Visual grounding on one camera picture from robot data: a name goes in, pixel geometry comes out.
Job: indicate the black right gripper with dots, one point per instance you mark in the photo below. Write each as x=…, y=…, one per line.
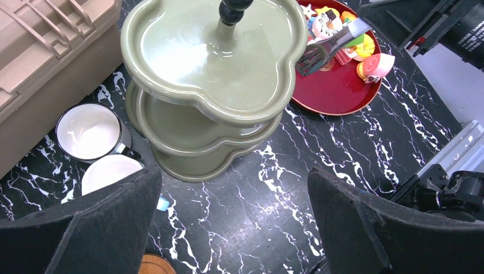
x=418, y=26

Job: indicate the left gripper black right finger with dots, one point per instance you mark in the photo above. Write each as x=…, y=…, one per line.
x=365, y=233

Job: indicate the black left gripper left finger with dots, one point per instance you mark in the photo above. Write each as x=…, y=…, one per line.
x=105, y=231

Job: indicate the red round lacquer tray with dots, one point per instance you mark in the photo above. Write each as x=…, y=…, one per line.
x=335, y=90

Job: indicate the white plastic tongs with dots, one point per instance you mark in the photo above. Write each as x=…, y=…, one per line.
x=320, y=53

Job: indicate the pink swirl roll cake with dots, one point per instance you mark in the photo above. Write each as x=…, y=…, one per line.
x=375, y=67

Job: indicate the blue mug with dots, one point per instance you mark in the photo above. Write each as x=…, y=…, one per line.
x=107, y=171

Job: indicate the small chocolate topped pastry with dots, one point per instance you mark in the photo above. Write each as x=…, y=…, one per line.
x=326, y=25

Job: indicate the white cup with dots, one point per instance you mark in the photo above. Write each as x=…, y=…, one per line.
x=91, y=131

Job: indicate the green three-tier serving stand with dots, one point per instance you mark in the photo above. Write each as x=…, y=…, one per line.
x=209, y=79

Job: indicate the tan plastic toolbox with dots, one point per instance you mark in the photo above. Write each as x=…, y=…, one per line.
x=53, y=54

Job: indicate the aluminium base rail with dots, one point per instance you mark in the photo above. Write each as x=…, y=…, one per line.
x=463, y=153

